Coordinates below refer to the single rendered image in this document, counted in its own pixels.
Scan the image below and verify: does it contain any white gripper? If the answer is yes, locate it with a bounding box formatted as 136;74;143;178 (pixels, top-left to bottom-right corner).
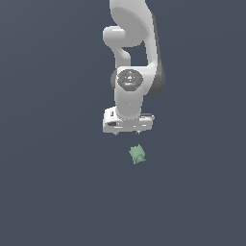
102;106;156;136

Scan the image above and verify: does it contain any small pale green object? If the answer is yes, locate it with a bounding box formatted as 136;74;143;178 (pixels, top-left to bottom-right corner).
129;143;147;165

